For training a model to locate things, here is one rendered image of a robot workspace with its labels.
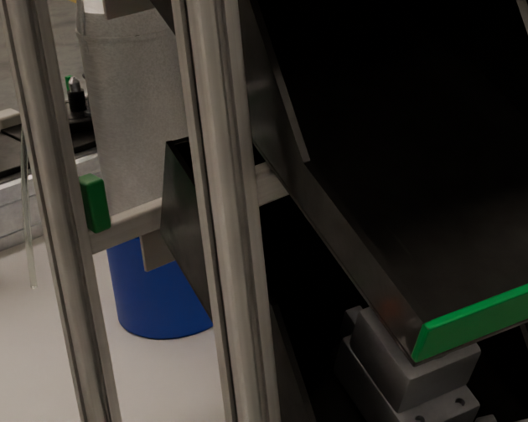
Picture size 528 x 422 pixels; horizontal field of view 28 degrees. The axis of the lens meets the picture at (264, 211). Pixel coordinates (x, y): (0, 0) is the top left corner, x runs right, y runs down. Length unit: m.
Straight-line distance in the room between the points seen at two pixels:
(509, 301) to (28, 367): 1.05
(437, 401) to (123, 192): 0.84
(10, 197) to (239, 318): 1.26
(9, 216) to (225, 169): 1.29
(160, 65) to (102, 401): 0.65
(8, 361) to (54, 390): 0.11
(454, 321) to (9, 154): 1.47
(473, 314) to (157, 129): 0.92
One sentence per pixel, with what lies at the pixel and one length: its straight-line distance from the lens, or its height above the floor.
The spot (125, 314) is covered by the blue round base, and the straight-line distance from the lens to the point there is 1.40.
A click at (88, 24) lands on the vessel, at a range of 1.26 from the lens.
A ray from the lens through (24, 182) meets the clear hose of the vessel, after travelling 1.44.
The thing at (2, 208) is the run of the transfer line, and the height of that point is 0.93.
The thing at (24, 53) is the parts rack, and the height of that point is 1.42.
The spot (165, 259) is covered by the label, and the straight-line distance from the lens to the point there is 0.66.
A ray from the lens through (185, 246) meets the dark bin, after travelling 0.58.
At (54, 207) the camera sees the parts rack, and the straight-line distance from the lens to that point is 0.59.
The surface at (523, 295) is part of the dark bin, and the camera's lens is 0.40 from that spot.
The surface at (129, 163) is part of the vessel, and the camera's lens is 1.29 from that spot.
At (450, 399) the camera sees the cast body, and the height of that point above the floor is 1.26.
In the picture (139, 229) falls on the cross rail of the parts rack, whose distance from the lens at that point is 0.63.
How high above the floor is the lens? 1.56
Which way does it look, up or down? 24 degrees down
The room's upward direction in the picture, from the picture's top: 6 degrees counter-clockwise
